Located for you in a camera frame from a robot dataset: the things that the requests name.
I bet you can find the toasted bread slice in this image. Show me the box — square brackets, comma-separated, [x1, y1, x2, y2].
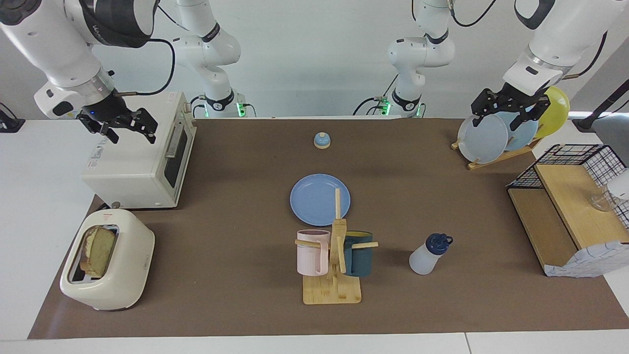
[80, 225, 117, 278]

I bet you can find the translucent seasoning bottle blue cap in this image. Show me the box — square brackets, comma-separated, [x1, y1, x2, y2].
[409, 233, 454, 275]

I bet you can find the light blue plate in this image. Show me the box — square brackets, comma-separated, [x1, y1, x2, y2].
[494, 111, 540, 151]

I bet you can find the pale grey plate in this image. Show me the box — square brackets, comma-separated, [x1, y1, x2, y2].
[457, 114, 509, 164]

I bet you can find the yellow plate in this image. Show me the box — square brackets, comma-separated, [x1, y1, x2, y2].
[533, 86, 571, 139]

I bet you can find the wooden plate rack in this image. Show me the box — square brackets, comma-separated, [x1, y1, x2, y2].
[451, 138, 543, 171]

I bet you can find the blue round plate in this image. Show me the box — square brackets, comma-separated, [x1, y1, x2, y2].
[289, 174, 351, 220]

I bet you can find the white toaster oven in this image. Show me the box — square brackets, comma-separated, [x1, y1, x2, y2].
[81, 91, 197, 209]

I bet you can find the grey rounded object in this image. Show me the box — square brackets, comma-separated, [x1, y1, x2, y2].
[592, 112, 629, 165]

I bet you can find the small black clamp base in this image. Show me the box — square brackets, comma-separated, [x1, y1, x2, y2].
[0, 102, 25, 133]

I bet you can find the clear glass cup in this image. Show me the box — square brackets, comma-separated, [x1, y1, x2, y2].
[589, 191, 621, 212]

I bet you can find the cream two-slot toaster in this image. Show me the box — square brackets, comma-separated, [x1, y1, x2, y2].
[59, 208, 156, 311]

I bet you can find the brown table mat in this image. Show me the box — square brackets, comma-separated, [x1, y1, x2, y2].
[28, 118, 629, 340]

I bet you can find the white blue patterned cloth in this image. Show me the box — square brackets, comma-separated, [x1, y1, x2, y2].
[544, 241, 629, 278]

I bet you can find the dark teal mug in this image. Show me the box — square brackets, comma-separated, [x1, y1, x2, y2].
[343, 231, 374, 277]

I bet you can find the pink mug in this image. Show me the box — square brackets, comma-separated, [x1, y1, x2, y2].
[296, 229, 331, 276]

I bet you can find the wooden mug rack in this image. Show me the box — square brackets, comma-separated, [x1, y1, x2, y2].
[295, 188, 379, 305]

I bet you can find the black right base cable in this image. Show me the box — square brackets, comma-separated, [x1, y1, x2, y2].
[189, 93, 209, 118]

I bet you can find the black base cable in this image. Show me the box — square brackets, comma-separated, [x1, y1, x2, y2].
[189, 93, 209, 118]
[353, 74, 400, 117]

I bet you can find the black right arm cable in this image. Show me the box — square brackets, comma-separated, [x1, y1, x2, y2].
[115, 38, 176, 96]

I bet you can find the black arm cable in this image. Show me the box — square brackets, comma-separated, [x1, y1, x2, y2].
[115, 38, 176, 96]
[563, 30, 610, 80]

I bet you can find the wooden shelf with wire basket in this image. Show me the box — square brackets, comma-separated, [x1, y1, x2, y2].
[506, 144, 629, 276]

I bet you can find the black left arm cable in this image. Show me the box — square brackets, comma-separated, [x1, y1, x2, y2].
[563, 30, 610, 80]

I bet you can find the black left base cable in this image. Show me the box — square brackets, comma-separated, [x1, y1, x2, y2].
[353, 74, 400, 117]

